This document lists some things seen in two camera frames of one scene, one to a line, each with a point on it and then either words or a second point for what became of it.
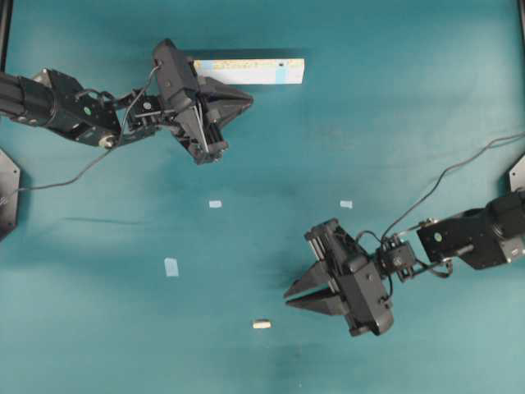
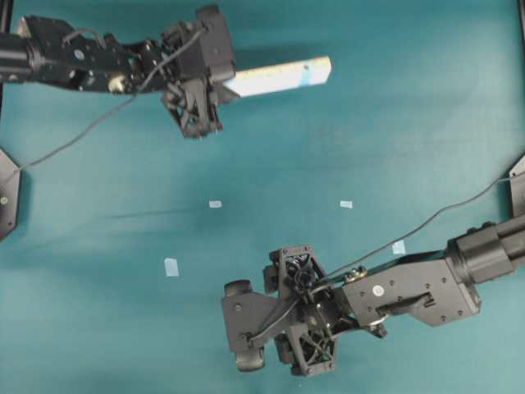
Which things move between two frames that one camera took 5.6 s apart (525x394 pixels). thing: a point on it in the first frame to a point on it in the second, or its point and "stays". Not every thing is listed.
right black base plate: x=517 y=176 stays
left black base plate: x=9 y=194 stays
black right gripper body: x=360 y=284 to x=324 y=310
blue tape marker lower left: x=171 y=267 stays
